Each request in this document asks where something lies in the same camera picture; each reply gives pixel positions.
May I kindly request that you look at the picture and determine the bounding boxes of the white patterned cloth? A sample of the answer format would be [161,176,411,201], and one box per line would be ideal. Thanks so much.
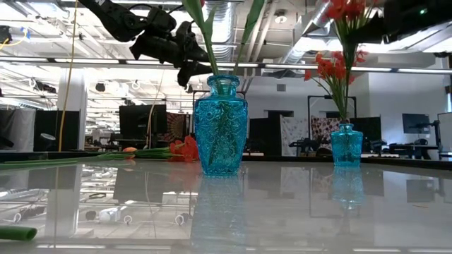
[280,116,312,157]

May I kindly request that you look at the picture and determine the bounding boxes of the flower stems in large vase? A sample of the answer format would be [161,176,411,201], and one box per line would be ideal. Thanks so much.
[197,0,244,64]

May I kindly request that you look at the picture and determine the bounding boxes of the black partition panel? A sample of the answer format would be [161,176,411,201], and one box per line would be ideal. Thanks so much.
[249,111,283,157]
[33,110,81,152]
[349,116,382,153]

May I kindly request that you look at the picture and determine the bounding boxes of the black frame stand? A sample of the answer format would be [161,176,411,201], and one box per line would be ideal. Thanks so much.
[307,94,357,123]

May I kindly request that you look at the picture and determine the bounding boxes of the dotted cloth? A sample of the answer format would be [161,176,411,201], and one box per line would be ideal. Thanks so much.
[310,116,342,149]

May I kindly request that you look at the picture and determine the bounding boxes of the yellow cable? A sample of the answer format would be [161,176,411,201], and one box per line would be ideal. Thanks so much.
[57,0,79,152]

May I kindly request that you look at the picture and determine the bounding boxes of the black screen panel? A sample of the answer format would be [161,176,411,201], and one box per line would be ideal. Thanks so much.
[119,104,168,150]

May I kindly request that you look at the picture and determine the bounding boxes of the black office desk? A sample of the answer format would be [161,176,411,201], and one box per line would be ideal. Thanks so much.
[386,139,442,159]

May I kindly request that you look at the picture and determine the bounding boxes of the white pillar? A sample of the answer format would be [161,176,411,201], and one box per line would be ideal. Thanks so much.
[58,75,88,152]

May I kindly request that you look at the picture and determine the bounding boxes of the monitor on arm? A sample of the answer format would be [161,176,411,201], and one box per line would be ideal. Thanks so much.
[402,113,431,135]

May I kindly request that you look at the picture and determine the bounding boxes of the grey curtain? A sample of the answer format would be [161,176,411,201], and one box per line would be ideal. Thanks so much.
[0,107,36,152]

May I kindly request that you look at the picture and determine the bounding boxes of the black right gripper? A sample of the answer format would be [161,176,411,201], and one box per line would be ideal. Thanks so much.
[354,15,386,45]

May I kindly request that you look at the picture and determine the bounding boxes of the red flower bunch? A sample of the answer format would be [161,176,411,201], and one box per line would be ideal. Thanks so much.
[304,0,370,125]

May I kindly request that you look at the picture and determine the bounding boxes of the orange tulip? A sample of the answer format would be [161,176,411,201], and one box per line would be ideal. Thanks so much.
[0,224,38,242]
[121,145,172,159]

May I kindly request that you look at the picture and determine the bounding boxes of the mandala tapestry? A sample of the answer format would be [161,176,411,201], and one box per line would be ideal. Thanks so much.
[165,111,192,142]

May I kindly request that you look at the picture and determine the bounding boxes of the blue glass vase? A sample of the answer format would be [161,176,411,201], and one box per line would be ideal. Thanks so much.
[193,74,249,176]
[330,122,364,168]

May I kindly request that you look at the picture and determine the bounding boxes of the bar with strip lights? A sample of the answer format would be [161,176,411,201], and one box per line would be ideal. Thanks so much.
[0,55,452,75]

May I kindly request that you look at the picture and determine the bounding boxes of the grey lamp head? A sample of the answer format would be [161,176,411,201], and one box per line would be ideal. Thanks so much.
[38,133,57,152]

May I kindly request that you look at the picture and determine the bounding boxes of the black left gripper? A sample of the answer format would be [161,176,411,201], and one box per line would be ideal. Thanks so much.
[129,20,214,88]

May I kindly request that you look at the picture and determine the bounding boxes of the red tulip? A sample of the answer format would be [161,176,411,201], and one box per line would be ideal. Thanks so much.
[3,135,199,165]
[182,0,222,96]
[231,0,266,96]

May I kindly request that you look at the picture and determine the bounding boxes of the white board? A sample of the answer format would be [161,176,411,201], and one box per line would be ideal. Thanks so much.
[437,111,452,153]

